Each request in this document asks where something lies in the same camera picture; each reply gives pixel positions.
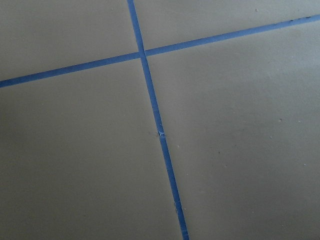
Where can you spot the blue tape strip lengthwise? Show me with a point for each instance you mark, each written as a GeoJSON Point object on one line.
{"type": "Point", "coordinates": [158, 120]}

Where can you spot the blue tape strip crosswise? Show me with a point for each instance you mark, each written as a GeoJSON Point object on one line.
{"type": "Point", "coordinates": [156, 51]}

